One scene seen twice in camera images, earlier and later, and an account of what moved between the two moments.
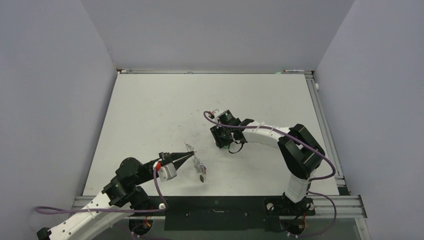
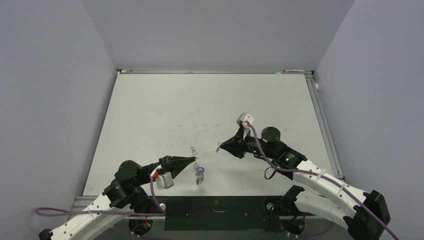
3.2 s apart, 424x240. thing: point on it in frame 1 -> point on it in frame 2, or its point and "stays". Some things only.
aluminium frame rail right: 327,135 stays
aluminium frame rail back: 217,71 stays
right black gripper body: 222,135 -> 249,144
